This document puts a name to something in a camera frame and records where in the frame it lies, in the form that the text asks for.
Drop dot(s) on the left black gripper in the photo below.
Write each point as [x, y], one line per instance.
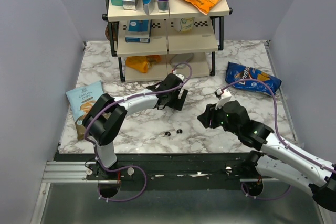
[177, 104]

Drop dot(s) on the orange snack bag bottom shelf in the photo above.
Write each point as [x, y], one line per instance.
[142, 63]

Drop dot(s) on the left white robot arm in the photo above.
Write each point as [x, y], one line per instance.
[104, 120]

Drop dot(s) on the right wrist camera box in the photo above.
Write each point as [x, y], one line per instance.
[223, 96]

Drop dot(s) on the cassava chips bag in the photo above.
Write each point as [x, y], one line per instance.
[81, 100]

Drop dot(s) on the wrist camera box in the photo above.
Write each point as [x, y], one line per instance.
[181, 76]
[223, 96]

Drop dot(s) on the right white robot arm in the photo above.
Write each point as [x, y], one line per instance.
[275, 158]

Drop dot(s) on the aluminium extrusion rail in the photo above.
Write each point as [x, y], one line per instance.
[65, 172]

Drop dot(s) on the blue Doritos chip bag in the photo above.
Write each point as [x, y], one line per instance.
[250, 78]

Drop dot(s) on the blue white box middle shelf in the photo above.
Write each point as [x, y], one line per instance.
[138, 31]

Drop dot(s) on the cream printed mug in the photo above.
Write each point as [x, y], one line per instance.
[183, 25]

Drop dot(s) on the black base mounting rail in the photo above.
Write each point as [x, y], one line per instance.
[171, 172]

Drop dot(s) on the brown object behind rack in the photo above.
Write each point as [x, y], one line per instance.
[109, 32]

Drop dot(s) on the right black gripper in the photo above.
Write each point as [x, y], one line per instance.
[210, 113]

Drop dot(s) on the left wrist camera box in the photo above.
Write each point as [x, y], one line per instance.
[181, 76]

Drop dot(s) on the beige three-tier shelf rack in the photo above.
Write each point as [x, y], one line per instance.
[204, 40]

